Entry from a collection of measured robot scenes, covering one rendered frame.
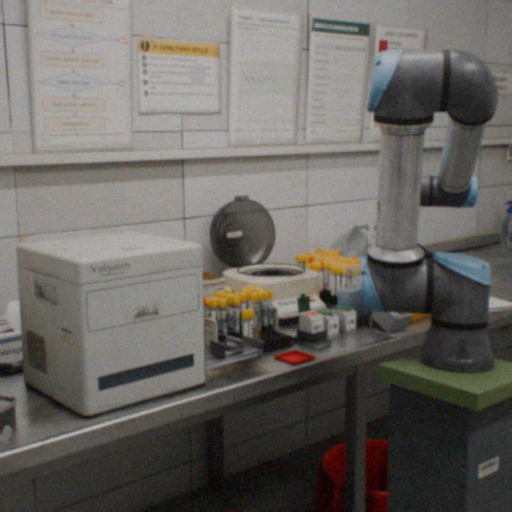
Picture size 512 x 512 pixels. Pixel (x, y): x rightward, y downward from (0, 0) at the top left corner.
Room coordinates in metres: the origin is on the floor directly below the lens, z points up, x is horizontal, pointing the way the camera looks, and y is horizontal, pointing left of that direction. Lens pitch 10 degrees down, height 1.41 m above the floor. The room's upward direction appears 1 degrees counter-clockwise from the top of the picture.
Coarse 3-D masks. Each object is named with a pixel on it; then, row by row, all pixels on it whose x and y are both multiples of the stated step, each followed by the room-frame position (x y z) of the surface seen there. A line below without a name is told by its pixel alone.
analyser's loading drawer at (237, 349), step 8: (248, 336) 1.65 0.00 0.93; (216, 344) 1.57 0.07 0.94; (224, 344) 1.55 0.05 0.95; (232, 344) 1.60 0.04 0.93; (240, 344) 1.58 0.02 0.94; (248, 344) 1.64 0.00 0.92; (256, 344) 1.62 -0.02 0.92; (208, 352) 1.59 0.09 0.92; (216, 352) 1.57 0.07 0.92; (224, 352) 1.55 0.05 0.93; (232, 352) 1.56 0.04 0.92; (240, 352) 1.58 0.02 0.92; (248, 352) 1.59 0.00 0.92; (256, 352) 1.60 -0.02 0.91; (208, 360) 1.54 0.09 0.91; (216, 360) 1.54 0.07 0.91; (224, 360) 1.54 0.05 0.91; (232, 360) 1.56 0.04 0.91
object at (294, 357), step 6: (282, 354) 1.68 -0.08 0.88; (288, 354) 1.69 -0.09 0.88; (294, 354) 1.70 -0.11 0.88; (300, 354) 1.69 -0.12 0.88; (306, 354) 1.68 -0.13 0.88; (282, 360) 1.65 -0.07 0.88; (288, 360) 1.63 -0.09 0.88; (294, 360) 1.65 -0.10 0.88; (300, 360) 1.63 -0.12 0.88; (306, 360) 1.64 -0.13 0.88; (312, 360) 1.65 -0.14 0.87
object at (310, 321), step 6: (306, 312) 1.80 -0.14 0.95; (312, 312) 1.80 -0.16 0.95; (300, 318) 1.79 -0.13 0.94; (306, 318) 1.77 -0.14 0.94; (312, 318) 1.77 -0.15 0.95; (318, 318) 1.77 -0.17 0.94; (300, 324) 1.79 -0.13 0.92; (306, 324) 1.77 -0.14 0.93; (312, 324) 1.76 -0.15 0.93; (318, 324) 1.77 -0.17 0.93; (306, 330) 1.77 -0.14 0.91; (312, 330) 1.76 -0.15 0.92; (318, 330) 1.77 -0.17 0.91
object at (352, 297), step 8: (344, 288) 1.96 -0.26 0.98; (352, 288) 1.97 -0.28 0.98; (360, 288) 1.97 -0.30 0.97; (344, 296) 1.94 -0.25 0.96; (352, 296) 1.94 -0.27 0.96; (360, 296) 1.96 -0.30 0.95; (344, 304) 1.94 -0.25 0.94; (352, 304) 1.94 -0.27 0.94; (360, 304) 1.96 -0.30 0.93; (360, 312) 1.96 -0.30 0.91; (368, 312) 1.99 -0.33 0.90; (360, 320) 1.96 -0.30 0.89; (368, 320) 1.97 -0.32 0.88
